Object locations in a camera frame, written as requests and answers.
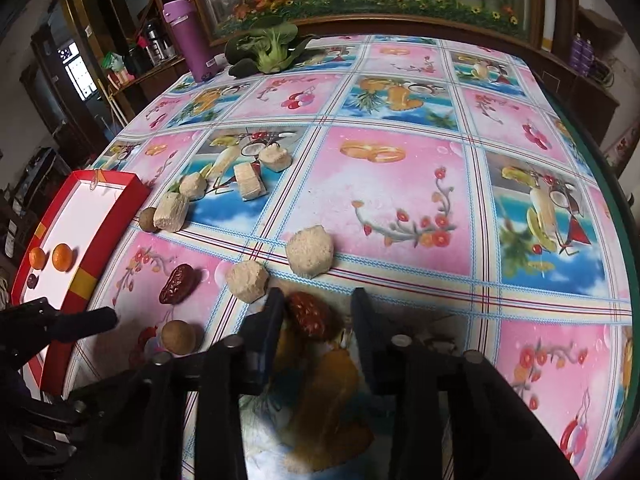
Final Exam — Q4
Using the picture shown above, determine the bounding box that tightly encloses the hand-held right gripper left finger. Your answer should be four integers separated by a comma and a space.
75, 287, 287, 480

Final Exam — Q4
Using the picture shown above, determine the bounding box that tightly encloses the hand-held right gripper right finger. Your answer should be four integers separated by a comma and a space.
351, 287, 583, 480

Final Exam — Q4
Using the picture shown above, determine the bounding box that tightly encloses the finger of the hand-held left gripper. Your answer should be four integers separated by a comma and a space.
47, 306, 119, 345
0, 297, 53, 356

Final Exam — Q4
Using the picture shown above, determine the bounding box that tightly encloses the red dried date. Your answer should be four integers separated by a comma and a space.
159, 263, 203, 306
287, 291, 335, 340

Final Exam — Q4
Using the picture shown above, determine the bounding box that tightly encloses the large beige crumbly cake block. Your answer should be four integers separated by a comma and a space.
285, 226, 334, 280

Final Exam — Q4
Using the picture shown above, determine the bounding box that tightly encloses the red tray with white inside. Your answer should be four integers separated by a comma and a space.
10, 170, 151, 397

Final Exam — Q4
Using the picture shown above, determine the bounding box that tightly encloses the fruit printed tablecloth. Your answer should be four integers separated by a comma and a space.
65, 34, 633, 480

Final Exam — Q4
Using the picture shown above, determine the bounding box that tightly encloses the wooden cabinet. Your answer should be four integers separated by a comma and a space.
107, 52, 193, 118

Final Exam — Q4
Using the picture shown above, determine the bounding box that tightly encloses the black kettle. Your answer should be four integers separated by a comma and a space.
125, 45, 151, 76

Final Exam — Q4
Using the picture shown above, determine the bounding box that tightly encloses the green bok choy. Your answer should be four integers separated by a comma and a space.
223, 22, 321, 80

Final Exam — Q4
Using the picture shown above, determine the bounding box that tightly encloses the silver thermos flask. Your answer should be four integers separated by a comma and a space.
145, 20, 169, 63

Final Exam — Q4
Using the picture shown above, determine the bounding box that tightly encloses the purple drinking bottle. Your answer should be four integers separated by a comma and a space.
162, 0, 226, 83

